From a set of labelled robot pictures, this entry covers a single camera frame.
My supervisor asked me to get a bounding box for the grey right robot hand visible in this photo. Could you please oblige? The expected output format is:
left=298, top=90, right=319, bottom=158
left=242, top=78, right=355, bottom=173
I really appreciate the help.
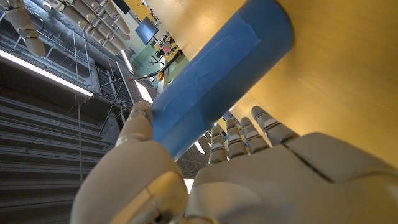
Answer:
left=0, top=0, right=131, bottom=58

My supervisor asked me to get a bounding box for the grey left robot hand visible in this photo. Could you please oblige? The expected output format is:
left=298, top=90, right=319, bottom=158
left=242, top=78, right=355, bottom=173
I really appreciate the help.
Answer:
left=70, top=101, right=398, bottom=224

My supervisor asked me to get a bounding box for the blue metal bottle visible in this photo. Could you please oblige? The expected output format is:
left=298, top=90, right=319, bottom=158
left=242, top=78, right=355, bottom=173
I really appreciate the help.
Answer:
left=150, top=0, right=295, bottom=161

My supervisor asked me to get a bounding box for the long ceiling light strip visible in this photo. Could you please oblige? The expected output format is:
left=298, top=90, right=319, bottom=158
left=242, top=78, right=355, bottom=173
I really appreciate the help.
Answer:
left=0, top=49, right=93, bottom=98

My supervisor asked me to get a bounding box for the rectangular ceiling light panel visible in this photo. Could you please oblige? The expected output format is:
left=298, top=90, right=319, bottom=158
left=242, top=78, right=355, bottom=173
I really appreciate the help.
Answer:
left=134, top=79, right=154, bottom=104

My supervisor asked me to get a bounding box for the dark wall monitor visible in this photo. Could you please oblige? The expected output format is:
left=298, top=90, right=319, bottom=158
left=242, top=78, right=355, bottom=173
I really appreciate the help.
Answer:
left=135, top=16, right=160, bottom=46

